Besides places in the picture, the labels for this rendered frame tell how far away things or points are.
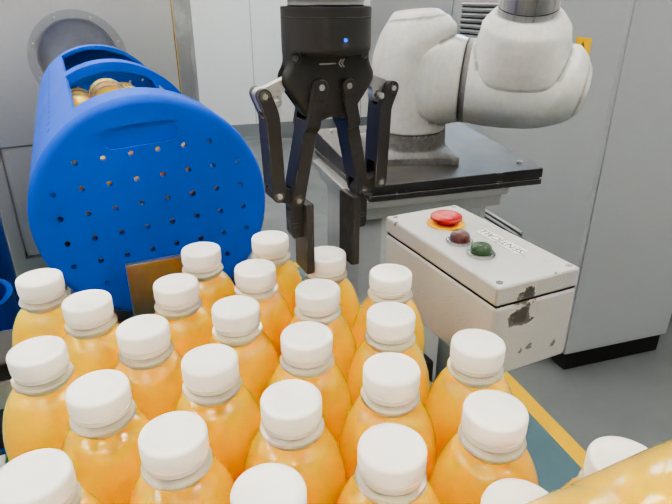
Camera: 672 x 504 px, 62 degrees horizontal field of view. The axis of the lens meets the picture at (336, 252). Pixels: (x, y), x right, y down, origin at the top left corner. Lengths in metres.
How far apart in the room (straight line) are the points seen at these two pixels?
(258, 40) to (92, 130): 5.27
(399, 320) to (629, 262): 1.93
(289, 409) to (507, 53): 0.80
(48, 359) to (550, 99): 0.88
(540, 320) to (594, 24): 1.60
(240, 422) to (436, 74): 0.79
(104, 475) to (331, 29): 0.35
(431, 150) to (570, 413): 1.33
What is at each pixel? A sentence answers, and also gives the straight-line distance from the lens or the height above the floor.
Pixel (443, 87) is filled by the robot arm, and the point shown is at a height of 1.19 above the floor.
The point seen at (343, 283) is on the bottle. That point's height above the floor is 1.08.
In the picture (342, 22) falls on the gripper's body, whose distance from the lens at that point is 0.46.
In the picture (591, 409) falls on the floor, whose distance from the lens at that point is 2.26.
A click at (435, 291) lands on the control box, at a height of 1.05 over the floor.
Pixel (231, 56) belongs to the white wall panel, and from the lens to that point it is 5.90.
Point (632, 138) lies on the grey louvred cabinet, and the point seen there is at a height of 0.91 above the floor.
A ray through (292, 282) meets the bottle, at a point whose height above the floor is 1.06.
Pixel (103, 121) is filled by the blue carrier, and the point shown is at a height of 1.21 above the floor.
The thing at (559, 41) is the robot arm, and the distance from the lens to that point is 1.05.
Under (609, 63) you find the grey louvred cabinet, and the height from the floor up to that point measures 1.15.
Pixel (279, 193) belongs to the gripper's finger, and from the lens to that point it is 0.49.
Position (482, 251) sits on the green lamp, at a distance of 0.57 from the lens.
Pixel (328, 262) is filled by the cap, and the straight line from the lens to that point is 0.53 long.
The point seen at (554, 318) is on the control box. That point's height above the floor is 1.05.
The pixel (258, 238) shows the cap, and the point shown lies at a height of 1.10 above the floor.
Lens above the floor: 1.33
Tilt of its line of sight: 24 degrees down
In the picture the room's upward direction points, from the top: straight up
